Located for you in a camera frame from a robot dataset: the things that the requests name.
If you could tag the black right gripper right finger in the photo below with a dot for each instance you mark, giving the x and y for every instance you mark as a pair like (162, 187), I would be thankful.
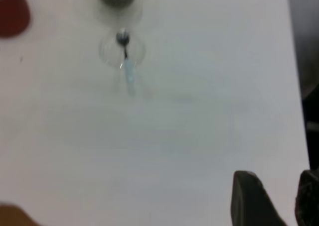
(309, 201)

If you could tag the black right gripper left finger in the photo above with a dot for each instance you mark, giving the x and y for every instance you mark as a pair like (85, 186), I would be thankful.
(251, 206)

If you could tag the red ceramic mug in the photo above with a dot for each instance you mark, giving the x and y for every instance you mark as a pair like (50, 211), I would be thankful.
(12, 14)

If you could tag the clear glass saucer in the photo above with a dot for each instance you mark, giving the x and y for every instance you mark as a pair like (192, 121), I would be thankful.
(109, 51)

